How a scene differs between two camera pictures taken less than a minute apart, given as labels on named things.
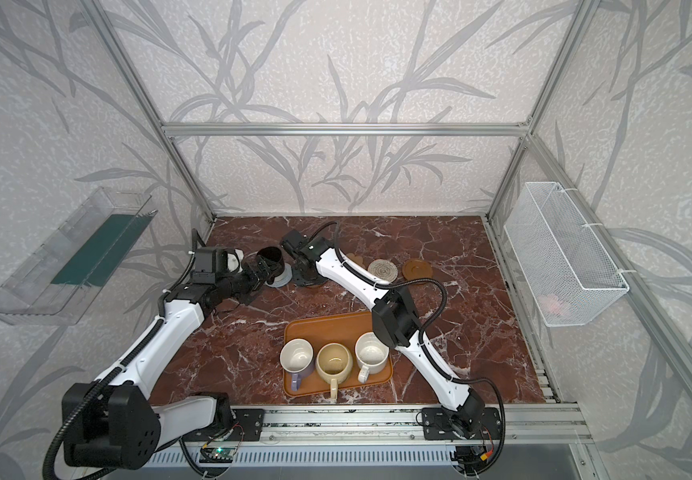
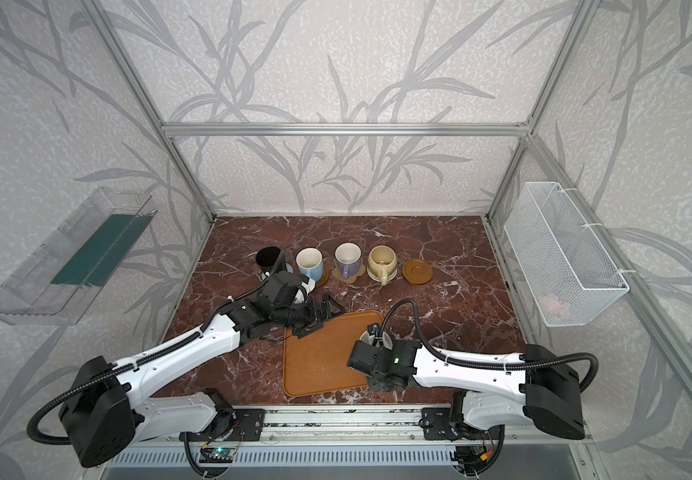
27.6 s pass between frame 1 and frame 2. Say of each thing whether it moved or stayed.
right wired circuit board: stayed
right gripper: moved
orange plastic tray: stayed
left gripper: moved
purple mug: moved
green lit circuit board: stayed
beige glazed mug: moved
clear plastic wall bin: stayed
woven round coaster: stayed
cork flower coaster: moved
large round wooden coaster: stayed
